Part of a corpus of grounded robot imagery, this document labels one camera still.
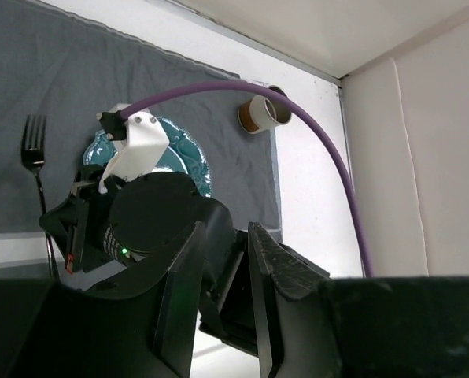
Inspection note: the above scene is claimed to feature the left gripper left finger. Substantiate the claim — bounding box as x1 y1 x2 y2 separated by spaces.
80 221 203 377

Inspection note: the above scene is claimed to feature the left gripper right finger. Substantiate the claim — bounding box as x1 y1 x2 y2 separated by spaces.
247 223 331 377

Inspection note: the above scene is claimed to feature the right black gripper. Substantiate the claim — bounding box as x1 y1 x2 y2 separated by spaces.
39 165 120 274

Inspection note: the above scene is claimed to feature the dark metal fork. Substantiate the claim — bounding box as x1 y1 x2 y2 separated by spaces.
20 114 61 281

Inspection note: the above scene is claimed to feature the teal ceramic plate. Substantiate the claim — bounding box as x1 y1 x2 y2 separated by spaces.
83 117 212 197

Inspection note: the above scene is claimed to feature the grey striped cloth placemat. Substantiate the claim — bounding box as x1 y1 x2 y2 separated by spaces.
0 0 282 276

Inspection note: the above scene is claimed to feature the white brown ceramic cup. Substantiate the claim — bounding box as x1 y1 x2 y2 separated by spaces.
238 94 292 135

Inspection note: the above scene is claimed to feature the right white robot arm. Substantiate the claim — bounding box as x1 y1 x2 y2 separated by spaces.
39 165 257 355

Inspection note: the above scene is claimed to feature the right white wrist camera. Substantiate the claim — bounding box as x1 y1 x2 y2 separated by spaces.
97 104 169 194

